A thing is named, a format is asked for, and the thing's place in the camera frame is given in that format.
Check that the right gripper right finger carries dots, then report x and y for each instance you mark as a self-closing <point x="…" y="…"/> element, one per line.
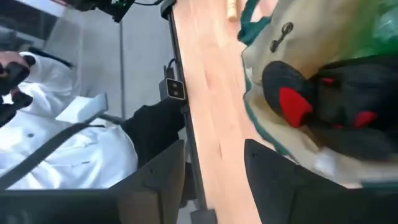
<point x="295" y="199"/>

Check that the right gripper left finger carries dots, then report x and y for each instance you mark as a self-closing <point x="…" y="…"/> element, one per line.
<point x="155" y="193"/>

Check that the red and black gardening gloves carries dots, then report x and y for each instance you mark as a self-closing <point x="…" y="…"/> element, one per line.
<point x="342" y="102"/>

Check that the beige and green gardening bag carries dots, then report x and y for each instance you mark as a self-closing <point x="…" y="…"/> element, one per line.
<point x="311" y="46"/>

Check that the green spray bottle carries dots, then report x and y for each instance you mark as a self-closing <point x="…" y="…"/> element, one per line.
<point x="379" y="28"/>

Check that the person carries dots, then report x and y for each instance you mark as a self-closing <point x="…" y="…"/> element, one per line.
<point x="77" y="155"/>

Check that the white chair armrest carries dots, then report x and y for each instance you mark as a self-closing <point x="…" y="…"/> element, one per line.
<point x="82" y="109"/>

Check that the black aluminium table frame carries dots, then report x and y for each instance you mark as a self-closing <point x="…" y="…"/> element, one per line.
<point x="202" y="217"/>

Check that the table-level camera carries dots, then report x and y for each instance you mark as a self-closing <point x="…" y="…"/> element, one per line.
<point x="175" y="88"/>

